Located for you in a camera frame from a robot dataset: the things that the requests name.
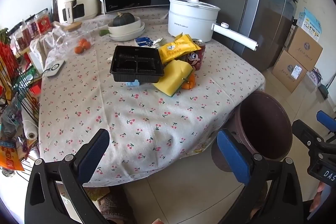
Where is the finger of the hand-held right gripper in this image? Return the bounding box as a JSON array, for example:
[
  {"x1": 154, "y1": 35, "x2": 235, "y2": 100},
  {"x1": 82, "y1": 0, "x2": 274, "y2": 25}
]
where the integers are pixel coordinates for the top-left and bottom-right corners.
[
  {"x1": 292, "y1": 119, "x2": 326, "y2": 156},
  {"x1": 316, "y1": 110, "x2": 336, "y2": 143}
]

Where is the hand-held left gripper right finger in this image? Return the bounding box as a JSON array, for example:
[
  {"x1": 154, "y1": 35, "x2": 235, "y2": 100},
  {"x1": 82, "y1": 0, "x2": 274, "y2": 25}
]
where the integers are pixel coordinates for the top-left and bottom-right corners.
[{"x1": 217, "y1": 128, "x2": 303, "y2": 224}]

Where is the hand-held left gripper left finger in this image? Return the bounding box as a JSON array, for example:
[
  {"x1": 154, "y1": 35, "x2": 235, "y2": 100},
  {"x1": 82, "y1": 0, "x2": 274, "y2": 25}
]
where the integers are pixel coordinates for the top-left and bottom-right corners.
[{"x1": 25, "y1": 128, "x2": 111, "y2": 224}]

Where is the brown round bin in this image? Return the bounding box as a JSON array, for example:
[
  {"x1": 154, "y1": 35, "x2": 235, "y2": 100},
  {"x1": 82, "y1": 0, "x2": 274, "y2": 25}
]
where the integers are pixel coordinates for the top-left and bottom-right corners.
[{"x1": 211, "y1": 91, "x2": 293, "y2": 172}]

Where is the person's right hand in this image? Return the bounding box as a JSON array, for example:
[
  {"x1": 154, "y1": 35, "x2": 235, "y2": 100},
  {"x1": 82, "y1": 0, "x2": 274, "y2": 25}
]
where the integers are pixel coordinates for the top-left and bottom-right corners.
[{"x1": 311, "y1": 182, "x2": 336, "y2": 214}]

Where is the cherry print tablecloth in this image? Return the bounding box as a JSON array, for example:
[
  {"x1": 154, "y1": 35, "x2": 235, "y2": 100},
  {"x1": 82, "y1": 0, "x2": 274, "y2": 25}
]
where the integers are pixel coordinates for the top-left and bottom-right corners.
[{"x1": 29, "y1": 5, "x2": 265, "y2": 188}]

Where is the brown fuzzy slipper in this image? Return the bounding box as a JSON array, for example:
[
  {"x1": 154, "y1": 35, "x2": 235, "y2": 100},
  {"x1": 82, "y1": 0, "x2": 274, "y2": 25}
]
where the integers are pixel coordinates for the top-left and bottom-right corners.
[{"x1": 100, "y1": 187, "x2": 137, "y2": 224}]

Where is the brown cardboard box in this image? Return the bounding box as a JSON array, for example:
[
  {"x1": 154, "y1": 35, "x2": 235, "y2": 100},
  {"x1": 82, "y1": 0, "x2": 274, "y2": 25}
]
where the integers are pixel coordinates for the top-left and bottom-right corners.
[
  {"x1": 287, "y1": 27, "x2": 323, "y2": 71},
  {"x1": 272, "y1": 50, "x2": 307, "y2": 93}
]

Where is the white paper roll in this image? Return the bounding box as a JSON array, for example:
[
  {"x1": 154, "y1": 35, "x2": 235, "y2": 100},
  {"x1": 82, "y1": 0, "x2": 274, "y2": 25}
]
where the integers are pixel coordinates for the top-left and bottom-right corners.
[{"x1": 21, "y1": 111, "x2": 38, "y2": 140}]

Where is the orange snack bag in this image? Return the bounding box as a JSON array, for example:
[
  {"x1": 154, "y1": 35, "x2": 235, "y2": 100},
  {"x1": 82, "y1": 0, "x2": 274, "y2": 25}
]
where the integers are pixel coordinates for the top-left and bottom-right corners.
[{"x1": 0, "y1": 140, "x2": 24, "y2": 170}]

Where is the white flat device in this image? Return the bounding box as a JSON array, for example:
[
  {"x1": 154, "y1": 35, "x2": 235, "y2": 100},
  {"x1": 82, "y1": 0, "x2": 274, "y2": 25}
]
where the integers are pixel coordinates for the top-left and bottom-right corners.
[{"x1": 45, "y1": 60, "x2": 66, "y2": 78}]

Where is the blue white carton box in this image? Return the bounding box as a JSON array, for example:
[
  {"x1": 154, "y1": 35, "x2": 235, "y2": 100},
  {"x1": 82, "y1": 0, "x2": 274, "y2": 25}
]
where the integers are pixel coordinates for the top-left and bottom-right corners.
[{"x1": 299, "y1": 7, "x2": 323, "y2": 42}]

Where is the black plastic meal tray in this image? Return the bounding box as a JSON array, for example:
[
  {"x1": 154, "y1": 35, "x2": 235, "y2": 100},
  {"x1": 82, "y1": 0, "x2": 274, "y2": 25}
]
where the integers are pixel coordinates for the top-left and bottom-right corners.
[{"x1": 109, "y1": 46, "x2": 165, "y2": 83}]

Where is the yellow green sponge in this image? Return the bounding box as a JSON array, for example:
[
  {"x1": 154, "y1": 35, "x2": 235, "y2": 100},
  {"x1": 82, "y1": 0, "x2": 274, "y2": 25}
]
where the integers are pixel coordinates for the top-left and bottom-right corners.
[{"x1": 153, "y1": 59, "x2": 195, "y2": 97}]

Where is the red drink can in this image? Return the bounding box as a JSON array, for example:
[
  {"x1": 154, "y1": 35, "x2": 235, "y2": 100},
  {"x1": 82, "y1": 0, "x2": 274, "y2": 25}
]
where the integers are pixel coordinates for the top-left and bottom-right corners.
[{"x1": 184, "y1": 39, "x2": 206, "y2": 71}]

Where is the clear glass jar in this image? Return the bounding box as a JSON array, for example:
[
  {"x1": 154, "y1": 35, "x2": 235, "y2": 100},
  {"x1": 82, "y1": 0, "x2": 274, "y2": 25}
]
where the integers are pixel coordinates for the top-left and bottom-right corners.
[{"x1": 55, "y1": 27, "x2": 91, "y2": 55}]

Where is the white ceramic bowl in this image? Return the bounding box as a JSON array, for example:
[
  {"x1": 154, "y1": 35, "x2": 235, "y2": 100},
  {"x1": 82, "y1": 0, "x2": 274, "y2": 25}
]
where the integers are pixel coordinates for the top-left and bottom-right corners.
[
  {"x1": 108, "y1": 21, "x2": 145, "y2": 39},
  {"x1": 108, "y1": 17, "x2": 142, "y2": 35},
  {"x1": 109, "y1": 27, "x2": 146, "y2": 42}
]

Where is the small blue white carton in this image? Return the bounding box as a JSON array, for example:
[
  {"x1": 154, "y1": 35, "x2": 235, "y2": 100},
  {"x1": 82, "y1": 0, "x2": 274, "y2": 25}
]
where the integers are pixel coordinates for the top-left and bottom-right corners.
[{"x1": 135, "y1": 36, "x2": 153, "y2": 47}]

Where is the yellow snack packet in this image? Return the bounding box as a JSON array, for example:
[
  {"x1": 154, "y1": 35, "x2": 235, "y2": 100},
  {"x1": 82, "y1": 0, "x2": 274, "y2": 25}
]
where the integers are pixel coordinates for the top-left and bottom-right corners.
[{"x1": 157, "y1": 34, "x2": 202, "y2": 64}]

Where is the crumpled white paper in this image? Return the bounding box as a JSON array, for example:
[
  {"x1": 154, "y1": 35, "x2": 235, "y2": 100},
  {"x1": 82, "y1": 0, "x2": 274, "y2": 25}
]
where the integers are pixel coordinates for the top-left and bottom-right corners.
[{"x1": 152, "y1": 37, "x2": 168, "y2": 47}]

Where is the red hanging ornament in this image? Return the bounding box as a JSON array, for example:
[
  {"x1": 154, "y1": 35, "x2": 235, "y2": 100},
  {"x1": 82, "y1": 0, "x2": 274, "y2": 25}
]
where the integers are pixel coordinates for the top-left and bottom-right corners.
[{"x1": 0, "y1": 28, "x2": 21, "y2": 98}]

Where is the grey refrigerator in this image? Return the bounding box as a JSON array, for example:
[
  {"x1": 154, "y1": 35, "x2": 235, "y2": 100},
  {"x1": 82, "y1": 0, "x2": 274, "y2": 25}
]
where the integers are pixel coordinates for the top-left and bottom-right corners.
[{"x1": 193, "y1": 0, "x2": 302, "y2": 72}]

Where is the dark green pumpkin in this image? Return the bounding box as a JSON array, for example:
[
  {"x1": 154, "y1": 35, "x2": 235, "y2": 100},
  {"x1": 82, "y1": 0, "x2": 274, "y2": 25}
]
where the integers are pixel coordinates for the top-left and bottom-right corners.
[{"x1": 113, "y1": 12, "x2": 135, "y2": 27}]

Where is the red label jar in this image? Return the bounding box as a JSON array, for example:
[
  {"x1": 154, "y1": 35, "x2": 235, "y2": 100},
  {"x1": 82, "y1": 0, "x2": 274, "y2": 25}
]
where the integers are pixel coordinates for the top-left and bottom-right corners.
[{"x1": 34, "y1": 10, "x2": 51, "y2": 35}]

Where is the white electric pot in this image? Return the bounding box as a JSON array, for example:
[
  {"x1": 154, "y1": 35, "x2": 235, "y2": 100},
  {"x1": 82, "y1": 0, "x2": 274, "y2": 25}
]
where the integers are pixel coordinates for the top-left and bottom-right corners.
[{"x1": 168, "y1": 0, "x2": 258, "y2": 51}]

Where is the black wire rack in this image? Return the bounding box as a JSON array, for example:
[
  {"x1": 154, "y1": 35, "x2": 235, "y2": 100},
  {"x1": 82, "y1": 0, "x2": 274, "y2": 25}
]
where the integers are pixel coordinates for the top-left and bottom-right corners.
[{"x1": 0, "y1": 56, "x2": 42, "y2": 169}]

